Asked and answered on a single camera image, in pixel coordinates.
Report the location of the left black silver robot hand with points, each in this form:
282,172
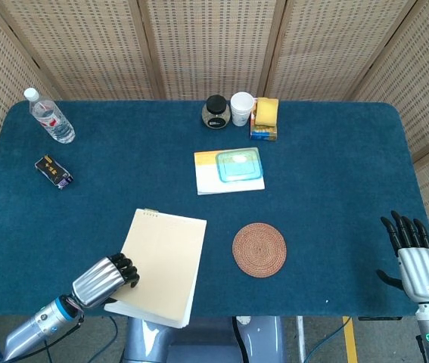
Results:
95,281

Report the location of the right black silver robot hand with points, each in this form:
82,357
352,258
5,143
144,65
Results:
422,272

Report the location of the beige notepad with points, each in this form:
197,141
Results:
165,264

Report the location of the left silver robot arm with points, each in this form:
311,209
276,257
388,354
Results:
36,325

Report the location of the yellow floor tape strip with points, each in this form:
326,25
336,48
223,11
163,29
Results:
350,340

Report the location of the small black gold box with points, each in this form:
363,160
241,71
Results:
52,171

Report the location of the grey blue robot torso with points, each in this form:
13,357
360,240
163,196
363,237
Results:
199,344

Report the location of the blue table mat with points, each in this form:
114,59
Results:
331,189

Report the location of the white table leg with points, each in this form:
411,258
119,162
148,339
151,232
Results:
300,338

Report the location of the white orange booklet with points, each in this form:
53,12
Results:
208,181

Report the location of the round woven brown coaster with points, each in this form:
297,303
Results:
259,250

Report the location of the clear plastic water bottle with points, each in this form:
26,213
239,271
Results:
53,121

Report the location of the teal plastic container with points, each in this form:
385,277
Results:
240,165

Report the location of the black lid glass jar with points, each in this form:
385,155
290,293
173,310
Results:
216,113

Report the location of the colourful orange blue box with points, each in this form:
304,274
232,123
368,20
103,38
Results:
263,134

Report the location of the yellow sponge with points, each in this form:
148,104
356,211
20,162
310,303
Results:
267,111

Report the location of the white paper cup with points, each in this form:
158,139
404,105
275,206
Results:
241,111

